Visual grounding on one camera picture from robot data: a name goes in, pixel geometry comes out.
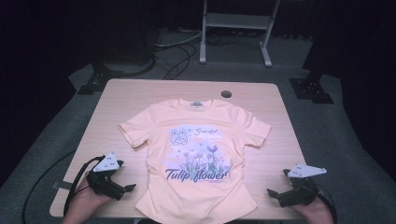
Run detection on black floor cable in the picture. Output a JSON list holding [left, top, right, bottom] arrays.
[[21, 150, 78, 224]]

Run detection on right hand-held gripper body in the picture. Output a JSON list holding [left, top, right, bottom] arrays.
[[277, 163, 328, 208]]

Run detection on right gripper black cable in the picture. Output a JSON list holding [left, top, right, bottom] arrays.
[[316, 183, 339, 224]]

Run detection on dark box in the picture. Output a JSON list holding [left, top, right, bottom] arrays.
[[92, 12, 161, 63]]

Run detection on person's right hand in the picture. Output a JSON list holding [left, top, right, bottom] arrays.
[[290, 198, 334, 224]]

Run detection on white floor cable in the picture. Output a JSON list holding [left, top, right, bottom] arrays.
[[155, 30, 204, 49]]

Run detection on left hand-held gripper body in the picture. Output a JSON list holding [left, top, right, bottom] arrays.
[[86, 151, 125, 201]]

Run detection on thin black floor cables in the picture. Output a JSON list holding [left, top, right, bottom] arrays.
[[153, 43, 198, 80]]

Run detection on white metal stand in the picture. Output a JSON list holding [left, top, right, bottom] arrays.
[[199, 0, 281, 68]]

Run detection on grey tape strip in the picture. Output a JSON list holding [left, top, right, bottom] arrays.
[[51, 180, 74, 191]]

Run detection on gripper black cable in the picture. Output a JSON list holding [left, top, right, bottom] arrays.
[[316, 183, 339, 224], [63, 155, 106, 217]]

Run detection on black stand base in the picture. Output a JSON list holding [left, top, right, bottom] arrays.
[[77, 60, 125, 96], [289, 69, 334, 105]]

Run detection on peach printed t-shirt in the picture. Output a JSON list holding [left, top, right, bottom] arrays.
[[119, 98, 273, 224]]

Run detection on person's left hand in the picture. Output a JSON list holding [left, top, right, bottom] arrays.
[[63, 177, 114, 224]]

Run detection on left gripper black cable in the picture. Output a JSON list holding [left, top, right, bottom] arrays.
[[63, 155, 106, 217]]

